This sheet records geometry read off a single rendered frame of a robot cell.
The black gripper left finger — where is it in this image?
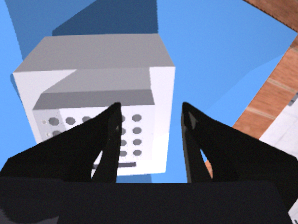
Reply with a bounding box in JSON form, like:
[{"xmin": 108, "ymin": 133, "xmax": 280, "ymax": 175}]
[{"xmin": 0, "ymin": 102, "xmax": 123, "ymax": 183}]

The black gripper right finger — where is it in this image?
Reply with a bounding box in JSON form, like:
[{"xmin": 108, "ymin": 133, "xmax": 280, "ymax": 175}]
[{"xmin": 181, "ymin": 102, "xmax": 298, "ymax": 212}]

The blue bench mat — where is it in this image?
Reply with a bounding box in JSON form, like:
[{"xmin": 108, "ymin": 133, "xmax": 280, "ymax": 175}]
[{"xmin": 0, "ymin": 0, "xmax": 298, "ymax": 183}]

